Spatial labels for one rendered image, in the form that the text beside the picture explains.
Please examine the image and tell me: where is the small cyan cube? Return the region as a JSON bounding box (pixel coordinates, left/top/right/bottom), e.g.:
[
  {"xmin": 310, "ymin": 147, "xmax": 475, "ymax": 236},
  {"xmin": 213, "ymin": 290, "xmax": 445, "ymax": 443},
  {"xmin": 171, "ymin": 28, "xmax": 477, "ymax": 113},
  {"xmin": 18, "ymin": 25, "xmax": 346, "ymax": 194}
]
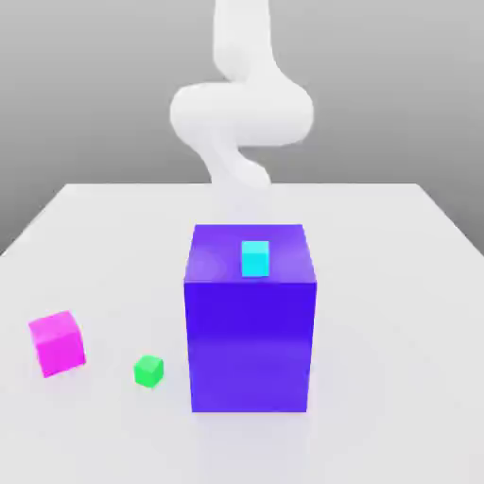
[{"xmin": 240, "ymin": 240, "xmax": 270, "ymax": 278}]

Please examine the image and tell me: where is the small green cube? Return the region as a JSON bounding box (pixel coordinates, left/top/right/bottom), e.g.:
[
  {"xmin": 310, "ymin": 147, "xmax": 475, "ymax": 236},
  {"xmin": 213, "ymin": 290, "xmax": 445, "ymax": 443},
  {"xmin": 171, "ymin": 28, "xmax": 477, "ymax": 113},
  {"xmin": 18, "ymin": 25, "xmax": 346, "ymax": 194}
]
[{"xmin": 132, "ymin": 354, "xmax": 165, "ymax": 389}]

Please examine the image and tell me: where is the magenta cube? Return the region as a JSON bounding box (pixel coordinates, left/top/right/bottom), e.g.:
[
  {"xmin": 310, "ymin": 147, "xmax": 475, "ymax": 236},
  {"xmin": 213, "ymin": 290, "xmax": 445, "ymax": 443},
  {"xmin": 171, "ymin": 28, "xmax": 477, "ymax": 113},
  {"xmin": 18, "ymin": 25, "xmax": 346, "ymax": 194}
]
[{"xmin": 27, "ymin": 309, "xmax": 88, "ymax": 379}]

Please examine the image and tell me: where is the large purple box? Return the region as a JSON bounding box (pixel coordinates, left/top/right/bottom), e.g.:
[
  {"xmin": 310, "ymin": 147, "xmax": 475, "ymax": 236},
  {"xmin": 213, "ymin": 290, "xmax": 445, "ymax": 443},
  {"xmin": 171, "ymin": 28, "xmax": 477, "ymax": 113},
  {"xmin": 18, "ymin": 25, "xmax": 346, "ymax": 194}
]
[{"xmin": 182, "ymin": 223, "xmax": 318, "ymax": 414}]

